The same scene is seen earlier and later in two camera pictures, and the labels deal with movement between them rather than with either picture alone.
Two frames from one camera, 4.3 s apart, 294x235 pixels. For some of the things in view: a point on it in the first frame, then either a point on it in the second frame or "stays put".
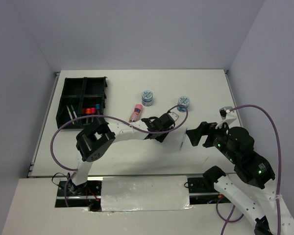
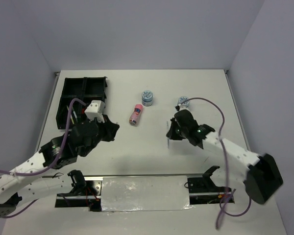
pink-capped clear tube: (136, 113) stays put
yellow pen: (69, 113) stays put
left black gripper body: (161, 136) to (99, 137)
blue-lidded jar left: (147, 98) stays put
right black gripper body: (213, 133) to (177, 132)
